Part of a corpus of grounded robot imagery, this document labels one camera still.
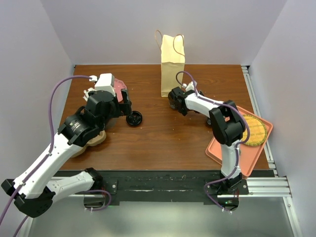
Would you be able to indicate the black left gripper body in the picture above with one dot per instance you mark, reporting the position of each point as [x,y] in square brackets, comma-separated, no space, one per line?
[114,113]

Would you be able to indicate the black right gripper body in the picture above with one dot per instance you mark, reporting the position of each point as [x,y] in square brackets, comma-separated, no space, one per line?
[183,111]

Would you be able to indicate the brown pulp cup carrier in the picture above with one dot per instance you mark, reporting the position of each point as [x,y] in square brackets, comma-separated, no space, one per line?
[91,143]

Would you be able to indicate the yellow paper bag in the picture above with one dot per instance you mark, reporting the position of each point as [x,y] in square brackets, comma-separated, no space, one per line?
[172,60]

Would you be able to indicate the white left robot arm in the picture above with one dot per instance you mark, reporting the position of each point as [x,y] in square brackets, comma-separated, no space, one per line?
[32,191]

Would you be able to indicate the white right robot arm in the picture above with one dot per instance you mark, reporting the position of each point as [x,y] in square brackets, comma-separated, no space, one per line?
[228,126]

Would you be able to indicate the white wrapped straws bundle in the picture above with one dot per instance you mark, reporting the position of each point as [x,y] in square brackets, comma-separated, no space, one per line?
[87,93]

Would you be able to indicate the pink polka dot plate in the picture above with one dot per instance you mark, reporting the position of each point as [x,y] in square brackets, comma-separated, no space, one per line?
[118,86]

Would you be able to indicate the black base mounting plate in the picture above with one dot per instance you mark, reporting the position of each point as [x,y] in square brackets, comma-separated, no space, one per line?
[98,199]

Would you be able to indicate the yellow woven coaster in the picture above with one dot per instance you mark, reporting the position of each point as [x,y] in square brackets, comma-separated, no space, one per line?
[258,131]

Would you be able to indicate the aluminium frame rail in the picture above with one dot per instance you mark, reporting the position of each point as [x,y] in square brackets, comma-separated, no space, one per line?
[167,188]

